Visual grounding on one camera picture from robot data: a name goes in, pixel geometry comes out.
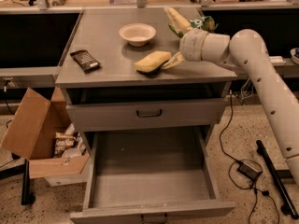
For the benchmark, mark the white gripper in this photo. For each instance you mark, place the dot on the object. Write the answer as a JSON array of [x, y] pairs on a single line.
[[191, 45]]

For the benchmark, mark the yellow green sponge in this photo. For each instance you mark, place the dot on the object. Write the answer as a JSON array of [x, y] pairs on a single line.
[[152, 62]]

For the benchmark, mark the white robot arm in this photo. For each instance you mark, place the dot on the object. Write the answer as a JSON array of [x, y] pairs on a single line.
[[246, 50]]

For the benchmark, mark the grey drawer cabinet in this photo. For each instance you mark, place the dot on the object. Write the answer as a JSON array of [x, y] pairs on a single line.
[[117, 81]]

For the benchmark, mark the grey upper closed drawer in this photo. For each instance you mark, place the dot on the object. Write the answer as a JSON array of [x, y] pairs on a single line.
[[142, 115]]

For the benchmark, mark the grey open middle drawer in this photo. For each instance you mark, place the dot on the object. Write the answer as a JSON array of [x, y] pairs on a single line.
[[150, 176]]

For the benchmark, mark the green chip bag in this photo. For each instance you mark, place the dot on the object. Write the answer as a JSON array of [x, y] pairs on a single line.
[[205, 23]]

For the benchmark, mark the white paper bowl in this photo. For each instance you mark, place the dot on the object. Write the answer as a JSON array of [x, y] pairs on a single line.
[[137, 34]]

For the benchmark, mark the white power strip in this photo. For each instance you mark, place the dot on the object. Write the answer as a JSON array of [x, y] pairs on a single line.
[[277, 60]]

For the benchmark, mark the black snack bar packet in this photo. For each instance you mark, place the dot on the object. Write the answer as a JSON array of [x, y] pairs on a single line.
[[85, 60]]

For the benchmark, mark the black power adapter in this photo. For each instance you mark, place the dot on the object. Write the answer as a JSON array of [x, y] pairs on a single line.
[[248, 171]]

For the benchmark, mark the brown snack bag in box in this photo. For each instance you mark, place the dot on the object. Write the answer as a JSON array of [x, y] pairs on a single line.
[[62, 143]]

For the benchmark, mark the white cup in box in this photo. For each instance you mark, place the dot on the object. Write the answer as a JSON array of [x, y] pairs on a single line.
[[71, 153]]

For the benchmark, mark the brown cardboard box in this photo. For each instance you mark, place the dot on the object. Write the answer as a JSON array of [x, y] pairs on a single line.
[[31, 135]]

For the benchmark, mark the black floor stand leg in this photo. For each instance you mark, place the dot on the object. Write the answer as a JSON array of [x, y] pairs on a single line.
[[288, 207]]

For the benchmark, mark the black stand left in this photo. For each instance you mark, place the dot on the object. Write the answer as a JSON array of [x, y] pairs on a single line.
[[27, 196]]

